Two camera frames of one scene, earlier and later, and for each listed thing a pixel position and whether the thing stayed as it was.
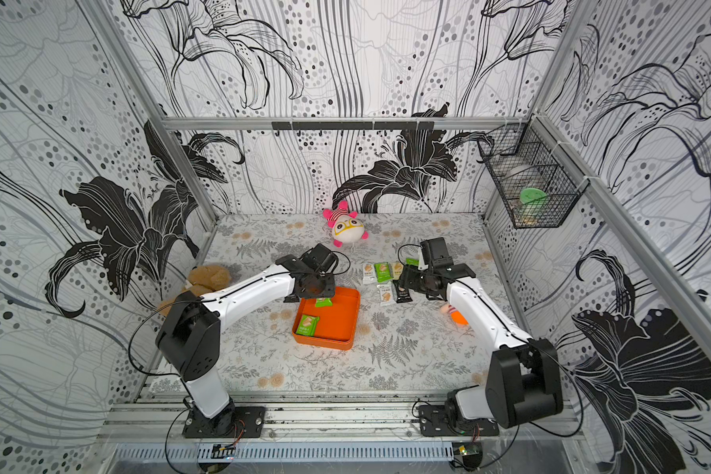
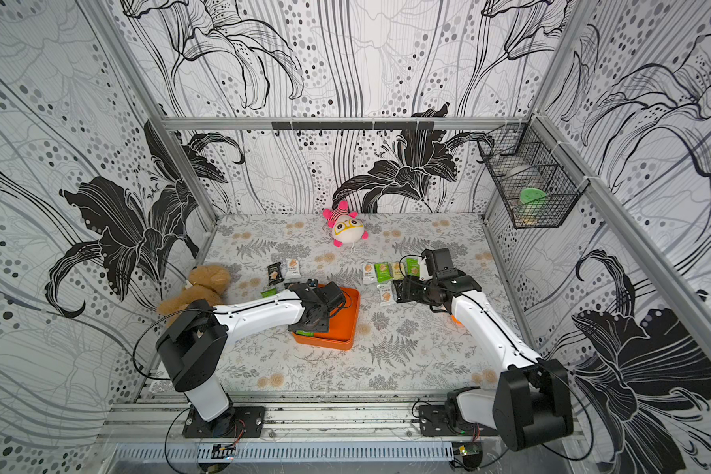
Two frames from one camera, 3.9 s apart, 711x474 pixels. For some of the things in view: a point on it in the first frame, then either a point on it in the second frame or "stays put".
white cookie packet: (369, 274) stays put
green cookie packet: (383, 272) stays put
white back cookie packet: (386, 293) stays put
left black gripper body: (321, 286) to (319, 324)
